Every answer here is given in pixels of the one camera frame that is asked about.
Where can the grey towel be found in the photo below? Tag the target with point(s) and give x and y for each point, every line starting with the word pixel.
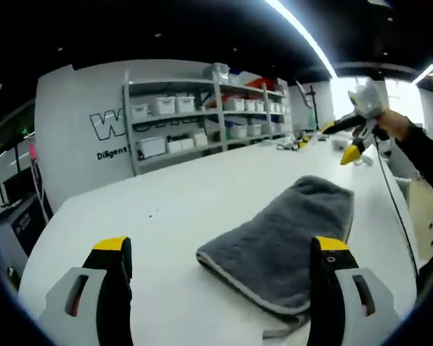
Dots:
pixel 274 234

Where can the person's right hand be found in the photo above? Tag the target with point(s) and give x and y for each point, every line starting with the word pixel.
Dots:
pixel 393 124

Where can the black tripod stand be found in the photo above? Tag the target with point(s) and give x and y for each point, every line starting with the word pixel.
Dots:
pixel 312 108

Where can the yellow and black tools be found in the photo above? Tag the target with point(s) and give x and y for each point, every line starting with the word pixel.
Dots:
pixel 299 143

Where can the short ceiling light strip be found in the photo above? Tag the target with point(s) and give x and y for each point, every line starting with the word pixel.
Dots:
pixel 424 74

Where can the long ceiling light strip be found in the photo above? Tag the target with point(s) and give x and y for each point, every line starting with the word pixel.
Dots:
pixel 306 36

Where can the black equipment cabinet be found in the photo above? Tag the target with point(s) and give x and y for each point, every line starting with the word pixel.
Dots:
pixel 29 220

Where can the person's patterned garment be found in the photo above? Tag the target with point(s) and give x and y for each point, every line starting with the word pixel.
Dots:
pixel 429 216

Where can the grey metal shelving rack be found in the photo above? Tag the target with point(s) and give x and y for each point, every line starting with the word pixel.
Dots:
pixel 220 115

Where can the pink object on stand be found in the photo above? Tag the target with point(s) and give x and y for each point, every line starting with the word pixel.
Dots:
pixel 32 152

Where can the rows of white storage bins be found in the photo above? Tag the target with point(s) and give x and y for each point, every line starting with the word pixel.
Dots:
pixel 166 105

